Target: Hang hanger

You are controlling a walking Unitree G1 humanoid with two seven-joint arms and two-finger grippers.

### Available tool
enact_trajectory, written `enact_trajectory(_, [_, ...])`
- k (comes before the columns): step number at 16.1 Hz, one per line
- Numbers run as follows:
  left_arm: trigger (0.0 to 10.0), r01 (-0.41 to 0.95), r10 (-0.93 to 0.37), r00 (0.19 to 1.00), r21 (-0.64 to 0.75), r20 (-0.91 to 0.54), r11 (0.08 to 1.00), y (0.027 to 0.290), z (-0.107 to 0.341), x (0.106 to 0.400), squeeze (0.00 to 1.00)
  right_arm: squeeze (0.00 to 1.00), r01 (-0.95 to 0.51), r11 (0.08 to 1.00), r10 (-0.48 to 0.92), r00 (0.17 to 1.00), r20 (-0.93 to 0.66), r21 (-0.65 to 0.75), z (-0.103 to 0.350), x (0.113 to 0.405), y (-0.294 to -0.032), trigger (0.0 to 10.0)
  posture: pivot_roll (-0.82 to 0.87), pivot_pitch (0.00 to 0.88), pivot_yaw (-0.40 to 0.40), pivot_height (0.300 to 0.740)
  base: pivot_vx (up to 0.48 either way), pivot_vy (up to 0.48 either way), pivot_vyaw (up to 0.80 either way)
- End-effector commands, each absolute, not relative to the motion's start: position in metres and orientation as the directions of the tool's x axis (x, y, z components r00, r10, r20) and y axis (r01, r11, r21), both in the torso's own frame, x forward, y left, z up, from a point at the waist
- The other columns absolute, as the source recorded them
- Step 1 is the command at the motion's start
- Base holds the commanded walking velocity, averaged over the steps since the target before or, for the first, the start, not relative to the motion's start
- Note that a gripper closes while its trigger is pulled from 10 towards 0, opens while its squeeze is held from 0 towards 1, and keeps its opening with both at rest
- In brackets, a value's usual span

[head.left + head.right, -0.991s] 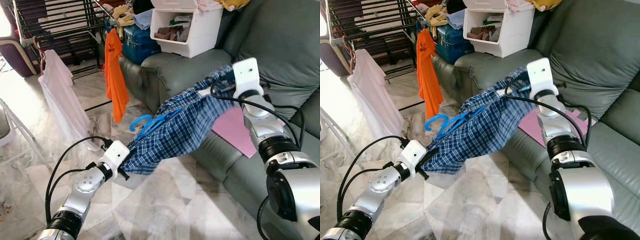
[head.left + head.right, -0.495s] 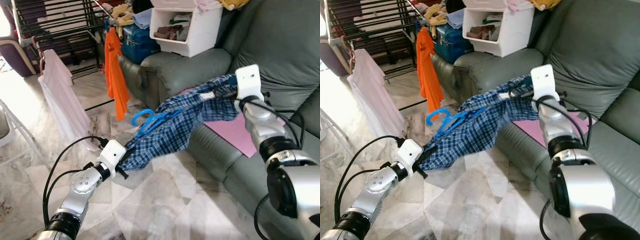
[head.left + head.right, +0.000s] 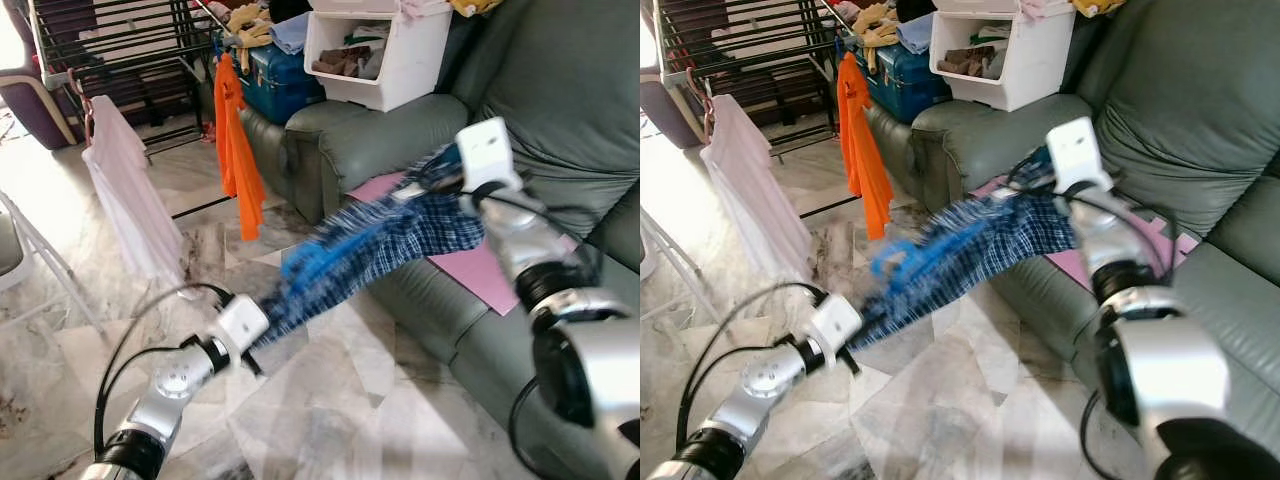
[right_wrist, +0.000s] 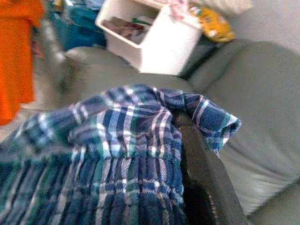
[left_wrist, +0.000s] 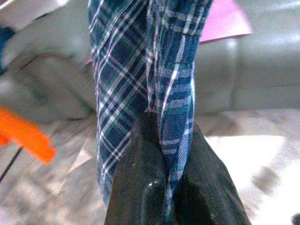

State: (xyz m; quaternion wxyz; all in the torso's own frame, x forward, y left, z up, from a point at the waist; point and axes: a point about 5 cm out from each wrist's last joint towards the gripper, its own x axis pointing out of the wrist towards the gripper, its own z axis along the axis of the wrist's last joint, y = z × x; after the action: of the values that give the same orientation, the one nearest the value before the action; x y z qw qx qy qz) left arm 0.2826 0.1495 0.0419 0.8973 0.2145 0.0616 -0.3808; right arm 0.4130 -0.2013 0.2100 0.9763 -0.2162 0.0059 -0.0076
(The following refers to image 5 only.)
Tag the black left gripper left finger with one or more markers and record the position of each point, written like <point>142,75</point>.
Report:
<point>138,175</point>

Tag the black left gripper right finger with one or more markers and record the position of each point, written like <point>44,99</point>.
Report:
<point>206,187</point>

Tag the white garment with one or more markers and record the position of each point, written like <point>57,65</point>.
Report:
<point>23,11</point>

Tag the grey green leather sofa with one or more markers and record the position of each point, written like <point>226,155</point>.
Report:
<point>257,70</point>

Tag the blue plaid shirt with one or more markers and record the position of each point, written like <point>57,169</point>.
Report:
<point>122,70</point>

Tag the orange garment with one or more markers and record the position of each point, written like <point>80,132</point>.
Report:
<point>23,136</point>

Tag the pink mat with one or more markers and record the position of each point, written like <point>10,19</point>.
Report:
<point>222,21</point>

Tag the black metal clothes rack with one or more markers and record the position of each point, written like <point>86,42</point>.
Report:
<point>10,164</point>

